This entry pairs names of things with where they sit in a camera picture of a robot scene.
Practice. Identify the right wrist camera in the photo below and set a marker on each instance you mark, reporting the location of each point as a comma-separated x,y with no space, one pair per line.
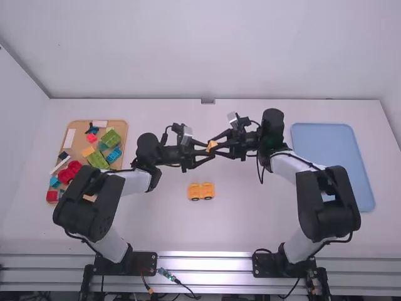
234,119

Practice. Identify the green toy brick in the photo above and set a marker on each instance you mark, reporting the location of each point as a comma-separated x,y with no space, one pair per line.
98,160
111,138

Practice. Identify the silver rails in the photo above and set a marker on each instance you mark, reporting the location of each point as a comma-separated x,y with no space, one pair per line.
203,266

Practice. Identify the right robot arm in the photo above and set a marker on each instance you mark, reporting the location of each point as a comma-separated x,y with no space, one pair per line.
326,200

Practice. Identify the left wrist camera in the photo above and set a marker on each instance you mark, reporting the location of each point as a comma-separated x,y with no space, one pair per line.
185,135

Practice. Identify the light blue toy brick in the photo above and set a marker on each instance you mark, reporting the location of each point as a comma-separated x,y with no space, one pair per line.
54,182
114,154

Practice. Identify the large red toy brick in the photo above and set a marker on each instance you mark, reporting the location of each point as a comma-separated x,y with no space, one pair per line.
69,172

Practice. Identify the tan tray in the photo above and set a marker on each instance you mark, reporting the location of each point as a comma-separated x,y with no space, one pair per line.
78,142

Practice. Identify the yellow toy car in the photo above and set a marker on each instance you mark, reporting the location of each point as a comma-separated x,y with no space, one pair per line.
201,190

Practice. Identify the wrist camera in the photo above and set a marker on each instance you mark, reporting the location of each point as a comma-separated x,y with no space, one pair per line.
234,119
185,135

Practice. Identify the black toy brick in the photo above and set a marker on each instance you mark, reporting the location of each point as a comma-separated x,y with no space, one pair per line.
91,128

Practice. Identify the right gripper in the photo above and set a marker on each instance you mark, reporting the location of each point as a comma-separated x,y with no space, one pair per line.
246,141

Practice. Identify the dark blue toy brick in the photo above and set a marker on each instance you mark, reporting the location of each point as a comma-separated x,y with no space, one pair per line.
63,155

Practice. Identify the yellow toy brick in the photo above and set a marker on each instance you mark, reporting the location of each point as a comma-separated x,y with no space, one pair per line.
212,145
88,151

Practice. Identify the white toy brick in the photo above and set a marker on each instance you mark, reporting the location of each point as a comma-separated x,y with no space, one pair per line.
69,138
99,123
59,166

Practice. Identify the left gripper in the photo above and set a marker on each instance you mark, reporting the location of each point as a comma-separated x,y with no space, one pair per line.
187,156

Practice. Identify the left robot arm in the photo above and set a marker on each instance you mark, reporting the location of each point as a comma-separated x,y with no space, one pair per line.
91,200

